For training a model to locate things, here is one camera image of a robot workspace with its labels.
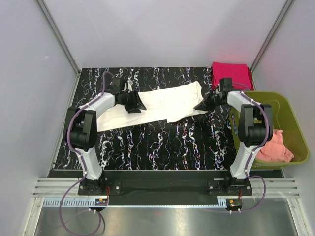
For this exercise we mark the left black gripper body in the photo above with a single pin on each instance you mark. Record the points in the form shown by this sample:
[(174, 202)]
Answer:
[(129, 100)]

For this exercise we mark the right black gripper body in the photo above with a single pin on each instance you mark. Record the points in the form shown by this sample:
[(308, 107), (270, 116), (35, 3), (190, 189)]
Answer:
[(212, 101)]

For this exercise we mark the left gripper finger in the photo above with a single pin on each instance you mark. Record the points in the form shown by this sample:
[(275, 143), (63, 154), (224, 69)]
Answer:
[(140, 105), (134, 111)]

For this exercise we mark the white t shirt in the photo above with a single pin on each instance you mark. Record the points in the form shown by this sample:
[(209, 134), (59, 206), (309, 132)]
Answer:
[(170, 104)]

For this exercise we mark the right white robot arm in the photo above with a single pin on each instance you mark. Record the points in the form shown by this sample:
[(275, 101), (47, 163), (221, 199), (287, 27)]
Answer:
[(254, 130)]

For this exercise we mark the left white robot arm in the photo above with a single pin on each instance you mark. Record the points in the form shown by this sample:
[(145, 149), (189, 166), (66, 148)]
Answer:
[(80, 130)]

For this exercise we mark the folded magenta t shirt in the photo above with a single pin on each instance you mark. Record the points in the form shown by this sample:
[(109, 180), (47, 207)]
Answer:
[(217, 66)]

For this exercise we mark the olive green plastic basket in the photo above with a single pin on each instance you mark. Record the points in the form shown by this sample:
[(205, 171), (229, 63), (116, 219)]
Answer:
[(284, 119)]

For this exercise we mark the pink crumpled t shirt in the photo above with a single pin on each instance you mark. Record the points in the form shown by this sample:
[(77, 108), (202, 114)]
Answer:
[(275, 150)]

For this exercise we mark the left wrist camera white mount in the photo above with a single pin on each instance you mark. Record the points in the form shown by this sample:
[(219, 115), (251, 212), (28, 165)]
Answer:
[(128, 86)]

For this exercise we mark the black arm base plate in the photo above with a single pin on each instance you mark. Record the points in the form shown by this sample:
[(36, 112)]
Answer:
[(177, 185)]

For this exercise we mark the left aluminium frame post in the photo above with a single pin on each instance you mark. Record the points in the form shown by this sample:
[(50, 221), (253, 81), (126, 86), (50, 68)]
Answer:
[(58, 36)]

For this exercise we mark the aluminium frame post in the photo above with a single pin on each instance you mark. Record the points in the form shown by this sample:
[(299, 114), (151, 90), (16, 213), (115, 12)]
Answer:
[(272, 32), (58, 36)]

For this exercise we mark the white slotted cable duct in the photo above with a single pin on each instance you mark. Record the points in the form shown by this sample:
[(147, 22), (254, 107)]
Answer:
[(99, 202)]

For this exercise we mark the aluminium rail profile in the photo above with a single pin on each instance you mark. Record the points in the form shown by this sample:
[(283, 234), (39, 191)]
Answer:
[(53, 187)]

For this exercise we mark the right aluminium frame post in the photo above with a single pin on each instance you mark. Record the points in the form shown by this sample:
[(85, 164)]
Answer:
[(272, 32)]

